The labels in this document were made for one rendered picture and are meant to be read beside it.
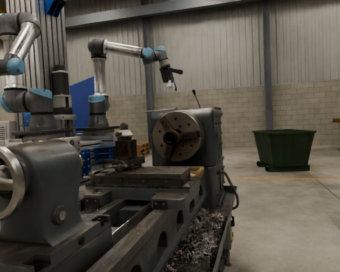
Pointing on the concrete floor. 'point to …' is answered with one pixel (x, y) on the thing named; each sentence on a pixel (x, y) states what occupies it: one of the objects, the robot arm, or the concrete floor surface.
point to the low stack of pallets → (143, 148)
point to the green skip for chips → (284, 149)
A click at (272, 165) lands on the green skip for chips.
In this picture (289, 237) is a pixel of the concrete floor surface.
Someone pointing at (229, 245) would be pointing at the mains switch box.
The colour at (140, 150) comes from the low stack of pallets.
